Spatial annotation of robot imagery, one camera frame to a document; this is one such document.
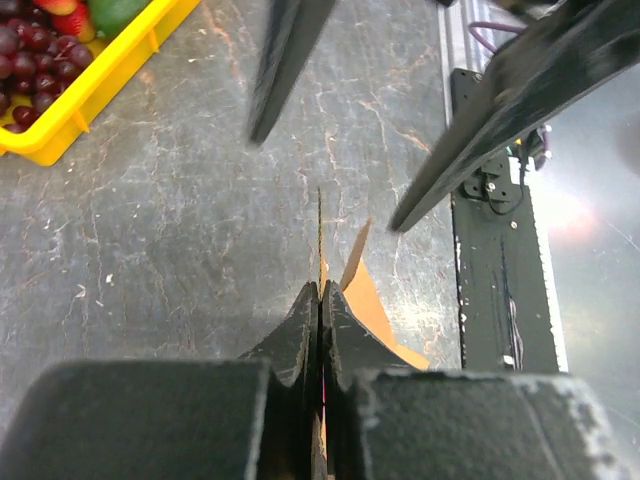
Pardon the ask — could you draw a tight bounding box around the purple grape bunch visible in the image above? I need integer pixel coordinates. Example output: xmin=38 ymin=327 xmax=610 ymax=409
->
xmin=1 ymin=0 xmax=95 ymax=134

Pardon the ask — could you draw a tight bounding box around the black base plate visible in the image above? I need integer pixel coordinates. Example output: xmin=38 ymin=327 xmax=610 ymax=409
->
xmin=447 ymin=67 xmax=561 ymax=374

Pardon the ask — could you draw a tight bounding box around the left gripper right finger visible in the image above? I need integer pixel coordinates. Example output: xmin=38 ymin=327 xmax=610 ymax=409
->
xmin=321 ymin=281 xmax=415 ymax=479

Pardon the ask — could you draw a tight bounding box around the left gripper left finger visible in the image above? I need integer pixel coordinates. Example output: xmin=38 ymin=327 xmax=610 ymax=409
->
xmin=241 ymin=282 xmax=320 ymax=479

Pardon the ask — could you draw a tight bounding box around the red strawberry cluster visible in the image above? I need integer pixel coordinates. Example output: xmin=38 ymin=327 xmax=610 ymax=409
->
xmin=33 ymin=0 xmax=96 ymax=43

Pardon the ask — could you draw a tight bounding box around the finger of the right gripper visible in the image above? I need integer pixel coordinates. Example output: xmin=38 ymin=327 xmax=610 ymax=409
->
xmin=247 ymin=0 xmax=335 ymax=145
xmin=389 ymin=0 xmax=639 ymax=233

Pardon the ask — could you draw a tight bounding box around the yellow plastic tray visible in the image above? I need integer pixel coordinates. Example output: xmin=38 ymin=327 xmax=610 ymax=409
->
xmin=1 ymin=0 xmax=199 ymax=166

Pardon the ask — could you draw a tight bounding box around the brown cardboard box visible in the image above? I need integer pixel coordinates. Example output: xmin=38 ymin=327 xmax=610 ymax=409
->
xmin=312 ymin=187 xmax=431 ymax=480

